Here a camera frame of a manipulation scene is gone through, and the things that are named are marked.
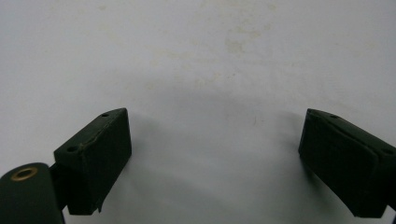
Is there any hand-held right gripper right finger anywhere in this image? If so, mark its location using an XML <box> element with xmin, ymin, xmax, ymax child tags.
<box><xmin>298</xmin><ymin>107</ymin><xmax>396</xmax><ymax>218</ymax></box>

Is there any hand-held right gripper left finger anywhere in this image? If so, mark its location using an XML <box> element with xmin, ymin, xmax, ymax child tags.
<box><xmin>49</xmin><ymin>107</ymin><xmax>133</xmax><ymax>217</ymax></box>

